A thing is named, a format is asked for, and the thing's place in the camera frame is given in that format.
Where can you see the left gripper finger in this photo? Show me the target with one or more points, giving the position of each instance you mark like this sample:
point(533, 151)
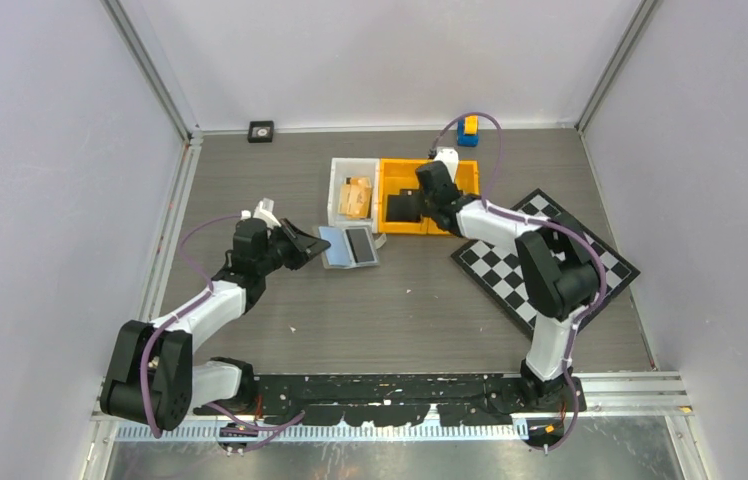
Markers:
point(292, 255)
point(315, 245)

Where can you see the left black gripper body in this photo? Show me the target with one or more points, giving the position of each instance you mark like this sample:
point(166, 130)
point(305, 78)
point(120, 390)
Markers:
point(272, 259)

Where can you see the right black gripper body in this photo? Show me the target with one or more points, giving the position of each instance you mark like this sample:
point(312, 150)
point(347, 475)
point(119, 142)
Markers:
point(428, 206)

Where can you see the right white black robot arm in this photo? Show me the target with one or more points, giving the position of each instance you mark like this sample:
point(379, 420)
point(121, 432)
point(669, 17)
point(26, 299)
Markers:
point(563, 275)

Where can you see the dark card in holder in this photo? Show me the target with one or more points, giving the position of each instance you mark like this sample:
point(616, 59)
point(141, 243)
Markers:
point(361, 245)

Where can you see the wooden cards in white bin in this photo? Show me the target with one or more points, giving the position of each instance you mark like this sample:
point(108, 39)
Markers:
point(355, 197)

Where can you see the black wallet in orange bin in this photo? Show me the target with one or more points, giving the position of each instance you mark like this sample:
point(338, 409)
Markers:
point(404, 206)

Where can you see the right orange plastic bin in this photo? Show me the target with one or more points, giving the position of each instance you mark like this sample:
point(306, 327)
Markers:
point(467, 181)

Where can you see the orange plastic bin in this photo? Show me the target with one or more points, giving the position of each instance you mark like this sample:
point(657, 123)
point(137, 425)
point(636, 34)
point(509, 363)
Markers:
point(396, 174)
point(467, 181)

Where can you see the middle orange plastic bin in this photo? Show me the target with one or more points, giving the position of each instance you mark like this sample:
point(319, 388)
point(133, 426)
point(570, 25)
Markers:
point(396, 174)

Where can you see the blue yellow toy block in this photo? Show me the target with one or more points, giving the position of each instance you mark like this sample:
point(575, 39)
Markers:
point(468, 131)

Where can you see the white plastic bin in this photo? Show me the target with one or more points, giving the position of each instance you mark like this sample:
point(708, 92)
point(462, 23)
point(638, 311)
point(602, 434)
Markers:
point(341, 168)

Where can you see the black white checkerboard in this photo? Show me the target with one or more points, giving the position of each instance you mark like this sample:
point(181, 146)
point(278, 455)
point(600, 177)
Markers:
point(499, 275)

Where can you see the small black square device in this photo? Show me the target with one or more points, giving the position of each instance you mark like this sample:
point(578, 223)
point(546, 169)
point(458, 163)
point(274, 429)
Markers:
point(261, 131)

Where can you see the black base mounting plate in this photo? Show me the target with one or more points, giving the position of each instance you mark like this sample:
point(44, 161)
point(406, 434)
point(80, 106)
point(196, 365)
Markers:
point(392, 400)

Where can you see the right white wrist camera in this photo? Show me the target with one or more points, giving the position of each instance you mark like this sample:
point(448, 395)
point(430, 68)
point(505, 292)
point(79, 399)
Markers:
point(449, 157)

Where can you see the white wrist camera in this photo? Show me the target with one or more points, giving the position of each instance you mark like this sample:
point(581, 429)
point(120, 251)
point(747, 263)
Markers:
point(449, 157)
point(263, 211)

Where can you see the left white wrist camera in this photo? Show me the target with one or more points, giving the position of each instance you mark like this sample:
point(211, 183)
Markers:
point(263, 211)

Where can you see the slotted metal rail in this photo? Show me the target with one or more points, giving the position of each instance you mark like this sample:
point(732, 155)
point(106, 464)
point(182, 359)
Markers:
point(205, 431)

